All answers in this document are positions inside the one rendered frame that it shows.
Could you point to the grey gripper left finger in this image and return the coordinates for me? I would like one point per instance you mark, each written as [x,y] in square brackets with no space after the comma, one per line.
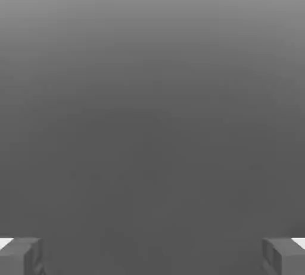
[16,258]

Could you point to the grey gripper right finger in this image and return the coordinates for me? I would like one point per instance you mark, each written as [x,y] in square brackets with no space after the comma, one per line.
[286,259]

